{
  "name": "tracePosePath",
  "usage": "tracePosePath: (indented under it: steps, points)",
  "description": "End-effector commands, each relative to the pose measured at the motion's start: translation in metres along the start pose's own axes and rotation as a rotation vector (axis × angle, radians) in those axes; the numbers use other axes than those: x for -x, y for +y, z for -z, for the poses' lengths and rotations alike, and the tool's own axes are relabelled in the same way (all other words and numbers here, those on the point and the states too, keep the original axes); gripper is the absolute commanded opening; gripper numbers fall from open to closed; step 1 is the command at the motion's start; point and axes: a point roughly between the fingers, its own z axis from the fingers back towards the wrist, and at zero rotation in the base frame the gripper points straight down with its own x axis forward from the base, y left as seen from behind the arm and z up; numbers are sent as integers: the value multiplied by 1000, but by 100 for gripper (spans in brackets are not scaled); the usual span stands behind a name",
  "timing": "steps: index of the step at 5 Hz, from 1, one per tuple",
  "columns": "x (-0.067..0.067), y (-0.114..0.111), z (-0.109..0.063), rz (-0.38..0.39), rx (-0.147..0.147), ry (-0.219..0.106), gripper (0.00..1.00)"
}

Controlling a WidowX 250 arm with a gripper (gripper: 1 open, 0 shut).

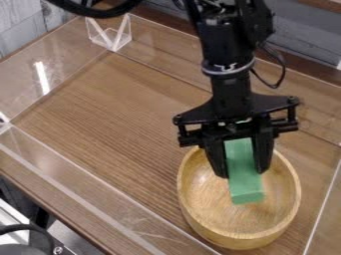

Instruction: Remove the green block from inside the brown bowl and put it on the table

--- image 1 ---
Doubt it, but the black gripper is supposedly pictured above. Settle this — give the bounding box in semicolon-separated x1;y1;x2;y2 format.
173;64;300;178

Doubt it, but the green rectangular block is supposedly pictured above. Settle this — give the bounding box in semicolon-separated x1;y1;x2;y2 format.
224;138;264;205

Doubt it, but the brown wooden bowl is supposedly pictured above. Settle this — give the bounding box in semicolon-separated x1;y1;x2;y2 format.
177;147;303;250

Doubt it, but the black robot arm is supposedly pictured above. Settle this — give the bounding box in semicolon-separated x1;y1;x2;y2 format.
173;0;300;178

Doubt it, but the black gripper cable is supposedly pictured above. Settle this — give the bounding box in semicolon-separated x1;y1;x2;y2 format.
248;41;288;90

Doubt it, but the clear acrylic corner bracket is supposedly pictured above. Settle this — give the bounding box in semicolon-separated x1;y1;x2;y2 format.
86;14;133;52

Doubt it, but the black metal frame bracket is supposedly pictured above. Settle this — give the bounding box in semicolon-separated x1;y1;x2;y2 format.
29;220;81;255

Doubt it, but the black cable bottom left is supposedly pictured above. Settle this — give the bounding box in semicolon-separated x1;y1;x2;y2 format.
0;223;49;255

